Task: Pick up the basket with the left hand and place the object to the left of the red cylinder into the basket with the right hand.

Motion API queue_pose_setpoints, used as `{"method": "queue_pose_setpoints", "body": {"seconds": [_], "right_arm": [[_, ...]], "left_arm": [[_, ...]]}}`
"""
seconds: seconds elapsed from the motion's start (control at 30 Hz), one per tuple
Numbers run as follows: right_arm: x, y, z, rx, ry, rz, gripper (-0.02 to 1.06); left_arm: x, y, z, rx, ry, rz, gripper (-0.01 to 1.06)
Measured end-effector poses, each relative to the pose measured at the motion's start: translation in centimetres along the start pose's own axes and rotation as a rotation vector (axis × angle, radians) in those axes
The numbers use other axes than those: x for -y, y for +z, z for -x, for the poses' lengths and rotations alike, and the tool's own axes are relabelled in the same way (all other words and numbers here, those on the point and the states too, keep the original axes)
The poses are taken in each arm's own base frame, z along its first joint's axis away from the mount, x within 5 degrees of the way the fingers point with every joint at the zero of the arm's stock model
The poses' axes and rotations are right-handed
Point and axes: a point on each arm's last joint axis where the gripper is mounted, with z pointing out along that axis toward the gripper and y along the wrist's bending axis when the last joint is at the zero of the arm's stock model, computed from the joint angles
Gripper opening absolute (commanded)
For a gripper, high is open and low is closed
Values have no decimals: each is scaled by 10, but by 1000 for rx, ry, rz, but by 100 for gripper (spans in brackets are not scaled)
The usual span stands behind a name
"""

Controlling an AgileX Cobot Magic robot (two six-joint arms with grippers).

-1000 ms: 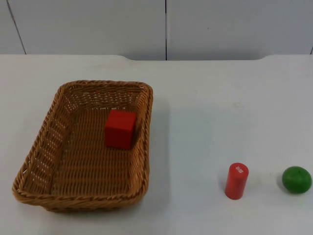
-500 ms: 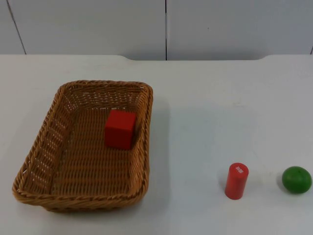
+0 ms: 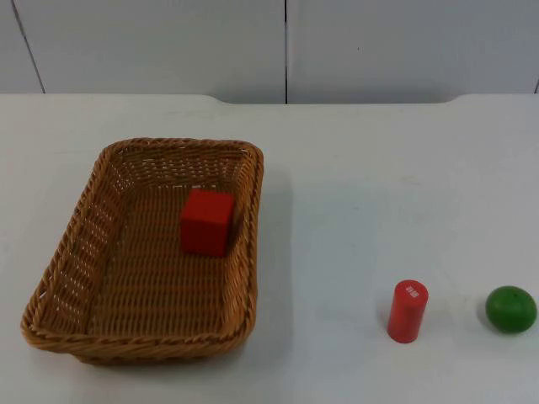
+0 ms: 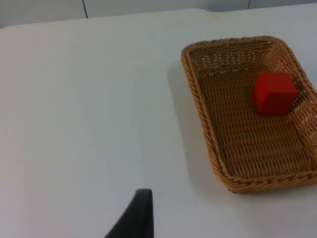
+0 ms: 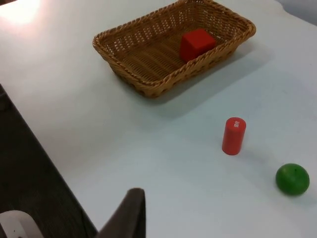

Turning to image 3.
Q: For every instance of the red cube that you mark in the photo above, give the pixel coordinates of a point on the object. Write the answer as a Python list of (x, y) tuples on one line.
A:
[(206, 227)]

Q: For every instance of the pale brown wicker basket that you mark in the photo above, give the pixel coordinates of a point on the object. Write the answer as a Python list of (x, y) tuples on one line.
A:
[(139, 290)]

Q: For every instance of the red cylinder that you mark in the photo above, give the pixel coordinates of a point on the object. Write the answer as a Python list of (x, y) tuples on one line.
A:
[(407, 313)]

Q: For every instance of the green ball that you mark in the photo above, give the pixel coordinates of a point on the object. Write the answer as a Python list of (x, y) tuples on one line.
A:
[(510, 310)]

